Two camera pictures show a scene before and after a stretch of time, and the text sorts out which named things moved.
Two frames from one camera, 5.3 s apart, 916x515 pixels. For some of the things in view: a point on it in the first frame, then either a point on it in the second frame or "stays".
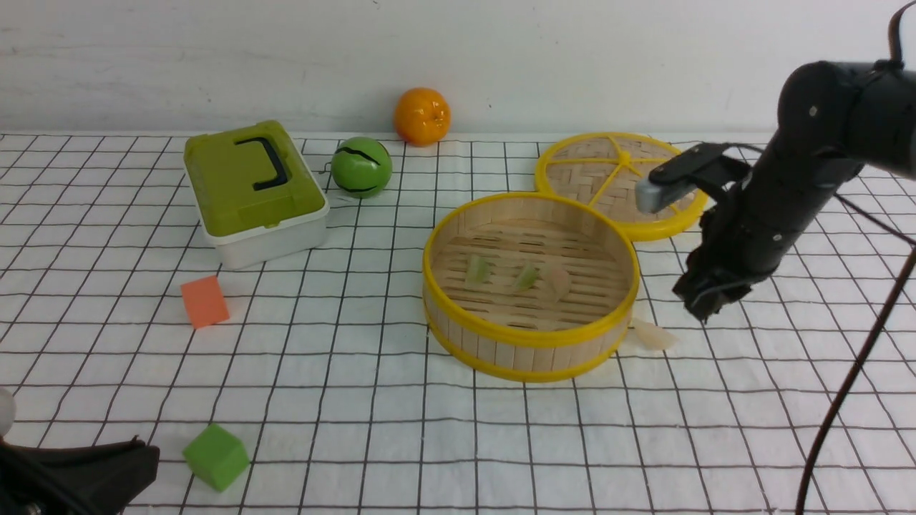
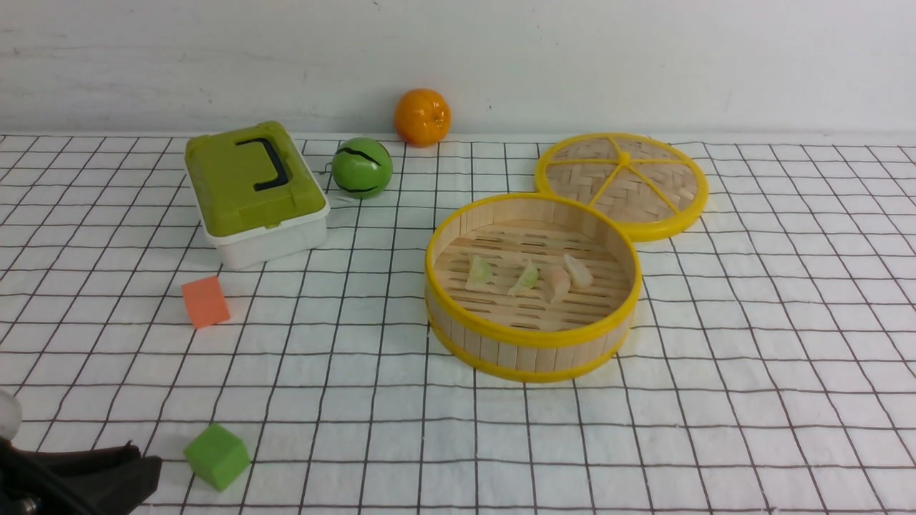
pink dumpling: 653,336 -> 578,277
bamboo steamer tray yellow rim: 529,287 stays
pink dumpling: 557,284 stays
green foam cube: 217,457 stays
